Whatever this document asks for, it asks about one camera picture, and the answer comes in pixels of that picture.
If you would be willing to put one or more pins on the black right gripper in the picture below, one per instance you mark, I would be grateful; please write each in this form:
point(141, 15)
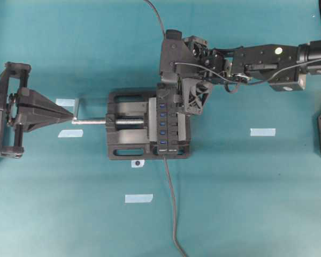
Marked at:
point(213, 66)

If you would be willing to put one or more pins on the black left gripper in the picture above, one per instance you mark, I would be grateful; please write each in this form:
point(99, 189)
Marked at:
point(35, 110)

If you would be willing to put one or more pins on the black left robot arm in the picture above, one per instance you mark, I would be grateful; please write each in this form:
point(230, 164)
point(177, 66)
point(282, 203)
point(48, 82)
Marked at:
point(23, 109)

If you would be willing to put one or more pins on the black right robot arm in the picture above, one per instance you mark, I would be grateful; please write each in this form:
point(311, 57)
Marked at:
point(281, 66)

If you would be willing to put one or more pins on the black multiport USB hub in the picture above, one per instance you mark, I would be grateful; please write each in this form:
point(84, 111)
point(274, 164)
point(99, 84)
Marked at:
point(167, 122)

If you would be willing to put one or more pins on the blue tape near left gripper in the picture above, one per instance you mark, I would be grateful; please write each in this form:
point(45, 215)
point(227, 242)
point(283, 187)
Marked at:
point(65, 102)

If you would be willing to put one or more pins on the blue tape left lower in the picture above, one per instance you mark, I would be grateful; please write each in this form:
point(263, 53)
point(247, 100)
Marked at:
point(77, 133)

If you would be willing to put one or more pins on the black bench vise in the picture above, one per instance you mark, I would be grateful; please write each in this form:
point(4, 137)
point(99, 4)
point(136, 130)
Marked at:
point(134, 142)

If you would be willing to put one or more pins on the blue tape right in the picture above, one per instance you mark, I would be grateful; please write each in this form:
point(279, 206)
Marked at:
point(262, 132)

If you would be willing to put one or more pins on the tape patch with dark dot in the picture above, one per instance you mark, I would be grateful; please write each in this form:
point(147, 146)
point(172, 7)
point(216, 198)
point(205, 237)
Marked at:
point(137, 163)

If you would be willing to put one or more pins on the blue tape bottom centre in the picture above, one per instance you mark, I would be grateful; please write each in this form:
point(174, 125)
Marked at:
point(138, 198)

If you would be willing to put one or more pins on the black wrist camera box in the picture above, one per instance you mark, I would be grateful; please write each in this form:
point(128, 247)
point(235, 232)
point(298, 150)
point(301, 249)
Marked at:
point(178, 57)

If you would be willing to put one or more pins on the silver vise screw handle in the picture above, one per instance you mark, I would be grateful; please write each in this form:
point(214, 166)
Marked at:
point(119, 121)

